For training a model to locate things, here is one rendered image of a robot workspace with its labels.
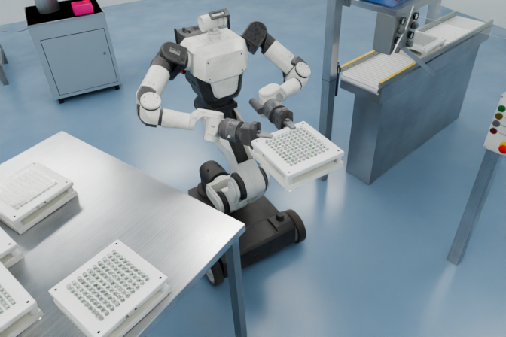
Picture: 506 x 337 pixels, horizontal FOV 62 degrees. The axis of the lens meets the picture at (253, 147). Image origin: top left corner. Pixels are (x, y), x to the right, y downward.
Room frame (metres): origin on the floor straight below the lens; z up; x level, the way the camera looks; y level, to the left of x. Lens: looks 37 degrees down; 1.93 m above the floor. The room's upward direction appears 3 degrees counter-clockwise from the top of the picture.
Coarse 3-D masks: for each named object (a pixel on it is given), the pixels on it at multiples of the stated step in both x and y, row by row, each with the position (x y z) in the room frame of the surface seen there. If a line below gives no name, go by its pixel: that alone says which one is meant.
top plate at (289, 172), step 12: (276, 132) 1.33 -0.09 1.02; (312, 132) 1.31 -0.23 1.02; (252, 144) 1.27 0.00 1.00; (264, 144) 1.25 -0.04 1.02; (264, 156) 1.20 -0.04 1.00; (276, 156) 1.18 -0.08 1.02; (324, 156) 1.16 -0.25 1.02; (336, 156) 1.17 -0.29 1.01; (276, 168) 1.13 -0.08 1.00; (288, 168) 1.11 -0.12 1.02; (300, 168) 1.10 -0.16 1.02; (312, 168) 1.12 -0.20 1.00
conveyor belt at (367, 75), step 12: (444, 24) 2.89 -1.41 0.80; (444, 36) 2.68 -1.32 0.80; (456, 36) 2.67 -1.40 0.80; (372, 60) 2.37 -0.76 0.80; (384, 60) 2.36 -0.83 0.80; (396, 60) 2.35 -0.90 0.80; (408, 60) 2.34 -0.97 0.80; (348, 72) 2.22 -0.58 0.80; (360, 72) 2.22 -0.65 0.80; (372, 72) 2.21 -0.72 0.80; (384, 72) 2.20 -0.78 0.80; (360, 84) 2.11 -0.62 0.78; (372, 84) 2.07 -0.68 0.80
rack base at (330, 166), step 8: (264, 160) 1.22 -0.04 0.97; (272, 168) 1.17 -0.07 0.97; (320, 168) 1.15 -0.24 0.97; (328, 168) 1.15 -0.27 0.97; (336, 168) 1.17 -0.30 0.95; (280, 176) 1.12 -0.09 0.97; (304, 176) 1.12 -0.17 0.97; (312, 176) 1.12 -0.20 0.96; (320, 176) 1.14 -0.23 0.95; (296, 184) 1.09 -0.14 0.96
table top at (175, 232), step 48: (48, 144) 1.59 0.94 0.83; (96, 192) 1.25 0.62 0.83; (144, 192) 1.23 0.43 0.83; (48, 240) 1.01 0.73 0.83; (96, 240) 1.00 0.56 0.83; (144, 240) 0.99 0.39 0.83; (192, 240) 0.98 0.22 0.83; (48, 288) 0.81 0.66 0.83; (48, 336) 0.65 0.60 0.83; (144, 336) 0.65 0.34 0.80
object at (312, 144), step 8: (288, 136) 1.29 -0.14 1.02; (296, 136) 1.28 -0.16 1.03; (304, 136) 1.28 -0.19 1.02; (280, 144) 1.25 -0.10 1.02; (288, 144) 1.24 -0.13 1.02; (296, 144) 1.23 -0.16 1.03; (304, 144) 1.23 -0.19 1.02; (312, 144) 1.22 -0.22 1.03; (288, 152) 1.20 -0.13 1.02; (296, 152) 1.19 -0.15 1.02; (304, 152) 1.18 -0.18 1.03; (312, 152) 1.19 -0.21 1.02
